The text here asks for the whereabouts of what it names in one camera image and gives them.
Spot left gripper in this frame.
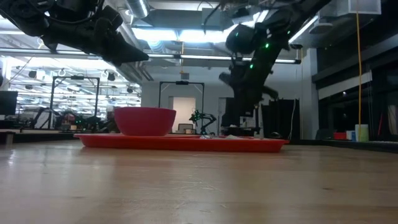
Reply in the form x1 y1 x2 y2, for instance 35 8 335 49
42 0 150 67

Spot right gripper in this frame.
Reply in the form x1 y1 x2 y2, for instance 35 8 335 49
219 60 279 107

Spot magenta plastic bowl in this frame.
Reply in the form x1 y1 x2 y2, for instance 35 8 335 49
114 106 177 137

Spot red plastic tray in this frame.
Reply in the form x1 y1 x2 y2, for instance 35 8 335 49
73 133 290 153

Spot black curtain panels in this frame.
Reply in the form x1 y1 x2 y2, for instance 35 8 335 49
261 98 301 139

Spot white door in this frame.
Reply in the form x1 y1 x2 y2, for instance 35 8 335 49
169 96 197 133

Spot person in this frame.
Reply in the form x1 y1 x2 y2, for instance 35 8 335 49
104 105 121 133

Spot black monitor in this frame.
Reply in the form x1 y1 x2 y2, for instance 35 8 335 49
0 90 19 116

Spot pale green cylinder container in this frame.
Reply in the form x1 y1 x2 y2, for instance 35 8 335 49
354 124 369 142

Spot white ceiling box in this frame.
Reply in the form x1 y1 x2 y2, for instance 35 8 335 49
348 0 382 15

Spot silver ceiling duct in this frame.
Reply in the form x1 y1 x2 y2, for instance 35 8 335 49
126 0 150 19

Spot black gantry frame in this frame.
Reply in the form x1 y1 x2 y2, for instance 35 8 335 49
158 80 205 131
51 75 100 130

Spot yellow extension cable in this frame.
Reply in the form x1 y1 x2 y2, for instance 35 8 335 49
356 12 363 125

